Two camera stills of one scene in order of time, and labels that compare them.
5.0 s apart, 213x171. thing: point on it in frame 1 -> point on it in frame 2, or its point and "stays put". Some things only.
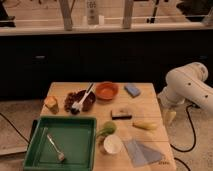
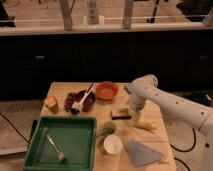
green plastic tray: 73,136 stays put
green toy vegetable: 108,128 stays put
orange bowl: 106,90 stays put
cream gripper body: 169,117 -> 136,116
